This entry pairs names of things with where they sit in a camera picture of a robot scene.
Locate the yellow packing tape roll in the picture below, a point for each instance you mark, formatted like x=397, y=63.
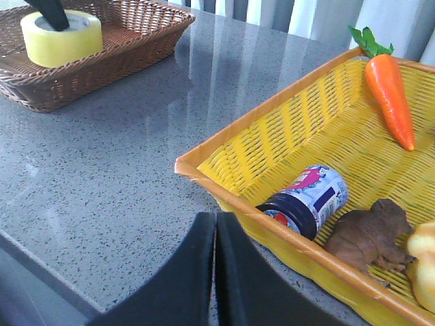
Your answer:
x=49, y=48

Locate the brown wicker basket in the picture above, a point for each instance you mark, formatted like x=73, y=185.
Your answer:
x=136, y=35

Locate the brown toy animal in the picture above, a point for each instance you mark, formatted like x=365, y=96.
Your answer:
x=361, y=238

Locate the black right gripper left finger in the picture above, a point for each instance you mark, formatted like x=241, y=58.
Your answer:
x=179, y=293

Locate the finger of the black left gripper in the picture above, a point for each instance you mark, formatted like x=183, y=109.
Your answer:
x=53, y=11

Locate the yellow woven plastic basket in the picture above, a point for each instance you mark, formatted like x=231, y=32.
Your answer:
x=327, y=117

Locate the orange toy carrot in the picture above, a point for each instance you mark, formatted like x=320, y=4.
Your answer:
x=384, y=79

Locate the yellow toy bread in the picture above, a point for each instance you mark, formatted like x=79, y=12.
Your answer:
x=421, y=272

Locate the small labelled jar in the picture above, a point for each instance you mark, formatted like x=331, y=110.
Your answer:
x=309, y=201

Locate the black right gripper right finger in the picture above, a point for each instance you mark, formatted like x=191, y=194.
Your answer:
x=249, y=291

